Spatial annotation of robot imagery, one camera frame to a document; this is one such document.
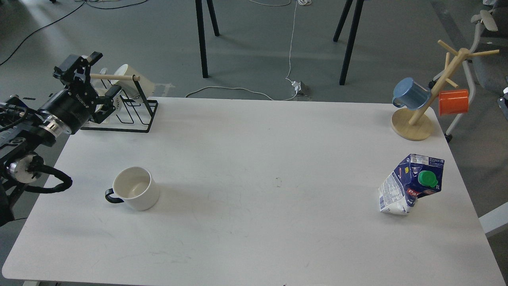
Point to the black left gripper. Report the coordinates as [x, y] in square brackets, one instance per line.
[79, 101]

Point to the white mug black handle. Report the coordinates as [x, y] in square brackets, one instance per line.
[136, 187]

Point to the blue milk carton green cap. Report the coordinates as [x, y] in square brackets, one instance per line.
[415, 177]

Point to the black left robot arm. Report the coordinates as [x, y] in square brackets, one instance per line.
[23, 129]

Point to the white mug on rack front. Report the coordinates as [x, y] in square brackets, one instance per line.
[117, 103]

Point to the white mug on rack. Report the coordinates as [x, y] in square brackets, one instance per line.
[117, 103]
[129, 86]

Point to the white mug on rack rear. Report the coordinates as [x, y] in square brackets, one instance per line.
[129, 86]

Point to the black table leg left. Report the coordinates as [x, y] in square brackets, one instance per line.
[201, 35]

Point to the black table leg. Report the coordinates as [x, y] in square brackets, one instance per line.
[201, 35]
[352, 34]

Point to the white power plug box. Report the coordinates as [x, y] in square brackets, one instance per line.
[300, 89]

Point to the black table leg right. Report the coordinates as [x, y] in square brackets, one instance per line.
[352, 34]

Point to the blue mug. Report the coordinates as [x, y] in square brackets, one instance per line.
[408, 93]

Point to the wooden mug tree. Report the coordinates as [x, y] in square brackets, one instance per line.
[415, 125]

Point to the orange mug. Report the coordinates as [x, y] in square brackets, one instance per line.
[453, 102]

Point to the black wire mug rack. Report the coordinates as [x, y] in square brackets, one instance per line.
[133, 117]

